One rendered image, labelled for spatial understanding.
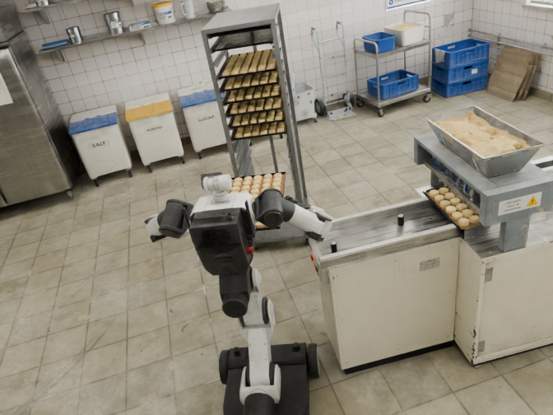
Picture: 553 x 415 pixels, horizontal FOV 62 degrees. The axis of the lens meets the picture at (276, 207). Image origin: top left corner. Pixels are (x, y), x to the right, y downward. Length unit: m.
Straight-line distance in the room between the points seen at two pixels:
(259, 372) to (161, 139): 3.71
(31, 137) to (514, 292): 4.67
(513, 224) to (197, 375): 2.02
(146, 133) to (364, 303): 3.81
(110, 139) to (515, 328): 4.51
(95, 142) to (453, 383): 4.43
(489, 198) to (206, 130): 4.08
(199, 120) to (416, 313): 3.76
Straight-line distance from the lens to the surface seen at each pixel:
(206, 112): 5.60
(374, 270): 2.37
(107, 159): 5.77
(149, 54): 6.08
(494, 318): 2.69
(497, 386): 2.93
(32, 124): 5.44
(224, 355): 2.87
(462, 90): 6.79
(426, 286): 2.58
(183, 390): 3.06
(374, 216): 2.57
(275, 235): 3.79
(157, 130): 5.62
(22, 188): 5.75
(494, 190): 2.20
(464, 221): 2.45
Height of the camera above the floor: 2.29
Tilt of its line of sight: 31 degrees down
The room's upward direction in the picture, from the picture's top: 11 degrees counter-clockwise
